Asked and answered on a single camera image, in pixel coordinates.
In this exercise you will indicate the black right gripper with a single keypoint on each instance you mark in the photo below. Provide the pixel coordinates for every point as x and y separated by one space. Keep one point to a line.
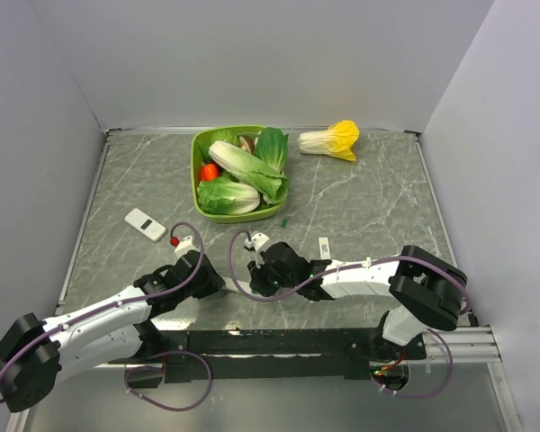
258 283

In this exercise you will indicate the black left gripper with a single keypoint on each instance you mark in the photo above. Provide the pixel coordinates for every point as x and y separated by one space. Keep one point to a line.
213 282

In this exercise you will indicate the white remote battery cover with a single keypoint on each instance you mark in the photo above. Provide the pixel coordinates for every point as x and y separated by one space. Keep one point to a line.
324 248

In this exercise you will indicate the slim white remote control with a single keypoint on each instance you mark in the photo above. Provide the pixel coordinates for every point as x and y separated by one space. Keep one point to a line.
238 288

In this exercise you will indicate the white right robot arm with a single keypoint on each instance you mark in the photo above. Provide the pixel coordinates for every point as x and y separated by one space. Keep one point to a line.
430 292

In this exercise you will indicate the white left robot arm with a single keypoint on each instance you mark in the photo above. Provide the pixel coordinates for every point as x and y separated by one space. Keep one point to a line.
38 354

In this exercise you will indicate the wide white remote control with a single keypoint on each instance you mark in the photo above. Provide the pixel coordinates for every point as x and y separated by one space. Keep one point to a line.
145 225

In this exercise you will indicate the green plastic bowl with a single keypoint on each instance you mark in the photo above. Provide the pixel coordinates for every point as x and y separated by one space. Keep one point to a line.
263 212

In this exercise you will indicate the white green cabbage toy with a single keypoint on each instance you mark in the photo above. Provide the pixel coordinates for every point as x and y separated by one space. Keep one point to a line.
222 196

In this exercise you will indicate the orange pepper toy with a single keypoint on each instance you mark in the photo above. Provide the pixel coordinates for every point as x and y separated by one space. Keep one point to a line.
209 172

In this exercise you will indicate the green bok choy toy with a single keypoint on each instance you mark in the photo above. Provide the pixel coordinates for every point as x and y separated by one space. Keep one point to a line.
272 148

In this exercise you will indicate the brown mushroom toy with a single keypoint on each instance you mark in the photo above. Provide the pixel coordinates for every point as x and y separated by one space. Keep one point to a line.
247 144

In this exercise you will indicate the yellow napa cabbage toy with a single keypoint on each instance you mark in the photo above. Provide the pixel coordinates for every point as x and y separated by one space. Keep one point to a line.
336 141

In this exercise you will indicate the green leafy lettuce toy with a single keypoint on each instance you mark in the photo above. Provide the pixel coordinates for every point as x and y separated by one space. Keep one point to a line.
222 137

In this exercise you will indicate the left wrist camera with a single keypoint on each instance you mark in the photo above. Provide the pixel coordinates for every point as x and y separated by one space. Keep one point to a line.
183 245

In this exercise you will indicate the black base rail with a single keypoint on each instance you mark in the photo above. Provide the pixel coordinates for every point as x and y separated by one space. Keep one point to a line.
270 353

